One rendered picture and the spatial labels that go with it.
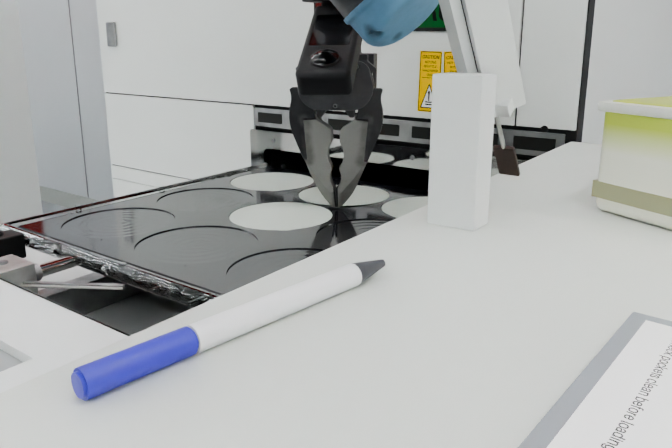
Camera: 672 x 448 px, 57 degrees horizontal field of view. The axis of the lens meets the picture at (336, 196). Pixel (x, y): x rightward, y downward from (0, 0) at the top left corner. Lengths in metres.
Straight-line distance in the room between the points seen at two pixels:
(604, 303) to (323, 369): 0.12
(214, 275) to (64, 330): 0.22
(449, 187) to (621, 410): 0.18
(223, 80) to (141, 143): 0.24
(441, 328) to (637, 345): 0.07
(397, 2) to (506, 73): 0.11
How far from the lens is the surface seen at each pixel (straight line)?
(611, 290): 0.29
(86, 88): 4.03
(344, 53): 0.53
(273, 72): 0.88
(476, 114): 0.34
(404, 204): 0.65
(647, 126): 0.39
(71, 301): 0.62
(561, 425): 0.19
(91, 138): 4.06
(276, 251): 0.51
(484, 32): 0.35
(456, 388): 0.20
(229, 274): 0.47
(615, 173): 0.40
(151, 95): 1.09
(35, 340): 0.26
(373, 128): 0.60
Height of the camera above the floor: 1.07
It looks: 14 degrees down
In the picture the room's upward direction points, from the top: straight up
